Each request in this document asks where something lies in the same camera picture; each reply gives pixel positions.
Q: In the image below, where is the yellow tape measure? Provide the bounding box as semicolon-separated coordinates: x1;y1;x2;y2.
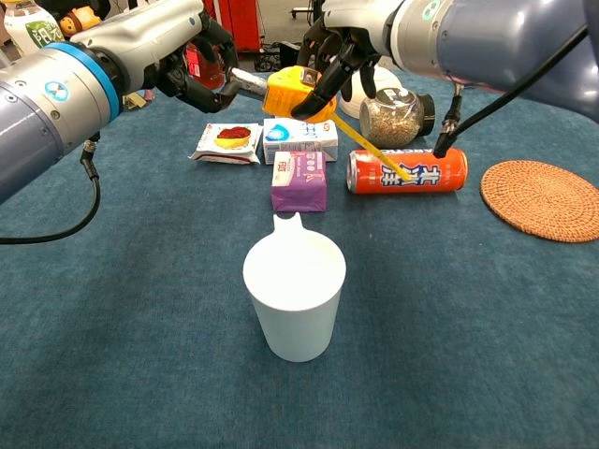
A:
231;65;416;183

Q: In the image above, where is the purple milk carton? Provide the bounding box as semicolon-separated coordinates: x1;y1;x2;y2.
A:
270;150;328;214

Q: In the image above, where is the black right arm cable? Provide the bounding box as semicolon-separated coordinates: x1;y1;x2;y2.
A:
432;22;590;159

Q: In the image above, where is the brown monkey plush toy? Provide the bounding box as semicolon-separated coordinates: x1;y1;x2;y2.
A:
58;6;105;38

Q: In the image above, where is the white plastic cup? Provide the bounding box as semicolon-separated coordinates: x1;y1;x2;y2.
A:
242;211;347;364

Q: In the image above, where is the red cabinet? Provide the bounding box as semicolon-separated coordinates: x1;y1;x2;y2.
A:
205;0;264;53

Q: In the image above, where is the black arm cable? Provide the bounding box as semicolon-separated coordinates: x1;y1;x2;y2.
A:
0;135;102;245
432;22;590;159

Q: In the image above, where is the cream ceramic bowl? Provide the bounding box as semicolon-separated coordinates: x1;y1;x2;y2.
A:
339;65;403;120

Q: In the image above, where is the white yogurt drink bottle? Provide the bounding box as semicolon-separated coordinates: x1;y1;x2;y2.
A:
3;0;66;60

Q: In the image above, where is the honey bottle with yellow cap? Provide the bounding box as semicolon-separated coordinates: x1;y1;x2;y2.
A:
184;41;226;91

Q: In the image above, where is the orange soda can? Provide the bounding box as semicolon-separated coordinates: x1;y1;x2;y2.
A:
345;147;470;196

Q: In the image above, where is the blue table cloth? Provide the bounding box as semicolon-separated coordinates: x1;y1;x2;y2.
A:
0;65;599;449

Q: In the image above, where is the woven rattan coaster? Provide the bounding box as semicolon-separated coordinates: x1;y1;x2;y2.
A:
480;159;599;244

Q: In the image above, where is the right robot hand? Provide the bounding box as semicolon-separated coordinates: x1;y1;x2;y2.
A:
289;0;406;121

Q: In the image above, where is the glass jar with black lid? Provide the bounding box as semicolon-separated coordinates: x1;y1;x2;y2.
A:
358;87;437;147

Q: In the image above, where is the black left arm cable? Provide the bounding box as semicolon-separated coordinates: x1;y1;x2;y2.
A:
0;135;102;245

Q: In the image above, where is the white blue milk carton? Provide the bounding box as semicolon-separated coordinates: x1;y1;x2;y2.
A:
262;117;340;165

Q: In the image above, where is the black box on floor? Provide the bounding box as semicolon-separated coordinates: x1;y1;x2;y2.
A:
279;40;306;72

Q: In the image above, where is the snack packet with tart picture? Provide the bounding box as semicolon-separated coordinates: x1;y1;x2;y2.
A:
187;123;264;166

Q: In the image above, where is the clear jar of colourful clips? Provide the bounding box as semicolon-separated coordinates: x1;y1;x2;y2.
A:
122;88;155;111

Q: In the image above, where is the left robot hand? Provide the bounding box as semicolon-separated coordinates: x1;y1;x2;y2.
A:
69;0;245;115

